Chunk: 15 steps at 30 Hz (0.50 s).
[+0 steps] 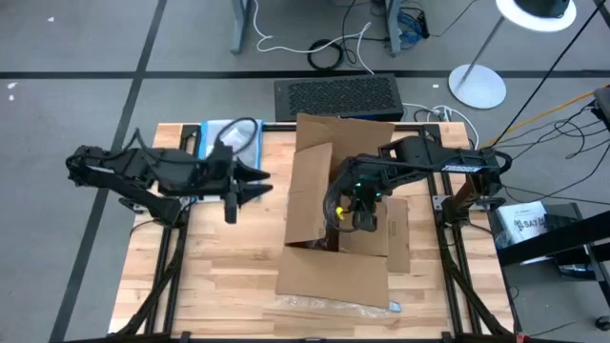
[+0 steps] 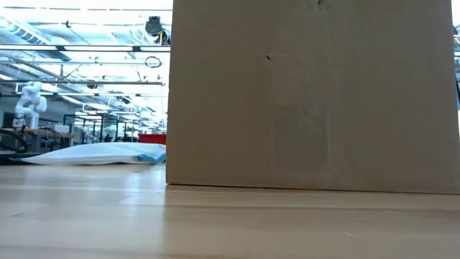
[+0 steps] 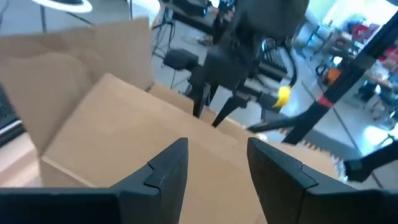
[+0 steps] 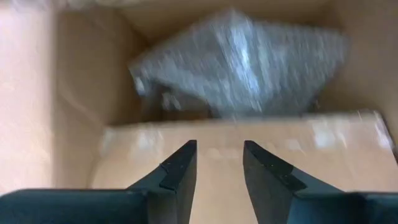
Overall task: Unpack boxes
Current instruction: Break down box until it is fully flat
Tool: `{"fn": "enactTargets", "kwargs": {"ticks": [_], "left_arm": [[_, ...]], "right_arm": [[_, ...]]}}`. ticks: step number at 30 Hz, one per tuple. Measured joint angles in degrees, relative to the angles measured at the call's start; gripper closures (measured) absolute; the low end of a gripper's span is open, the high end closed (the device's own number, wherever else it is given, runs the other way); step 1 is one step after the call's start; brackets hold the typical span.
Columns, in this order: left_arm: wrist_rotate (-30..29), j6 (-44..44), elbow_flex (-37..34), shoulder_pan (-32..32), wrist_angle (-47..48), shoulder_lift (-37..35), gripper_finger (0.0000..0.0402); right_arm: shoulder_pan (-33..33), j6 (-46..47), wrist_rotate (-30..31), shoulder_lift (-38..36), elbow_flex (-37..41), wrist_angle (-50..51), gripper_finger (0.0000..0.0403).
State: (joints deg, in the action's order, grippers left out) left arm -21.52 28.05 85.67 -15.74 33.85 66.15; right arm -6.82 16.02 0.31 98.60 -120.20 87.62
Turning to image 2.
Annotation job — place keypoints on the brown cardboard shipping box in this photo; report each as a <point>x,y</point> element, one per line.
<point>309,93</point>

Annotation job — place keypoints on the blue and white bubble mailer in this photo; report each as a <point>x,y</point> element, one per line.
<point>97,154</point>

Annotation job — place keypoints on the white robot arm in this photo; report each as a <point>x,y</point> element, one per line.
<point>30,104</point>

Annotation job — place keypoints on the large red tote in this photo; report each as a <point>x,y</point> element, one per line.
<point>152,138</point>

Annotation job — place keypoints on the white box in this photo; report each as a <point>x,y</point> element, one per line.
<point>62,128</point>

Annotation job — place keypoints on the wheeled grey workbench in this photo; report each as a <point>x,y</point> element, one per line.
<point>43,135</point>

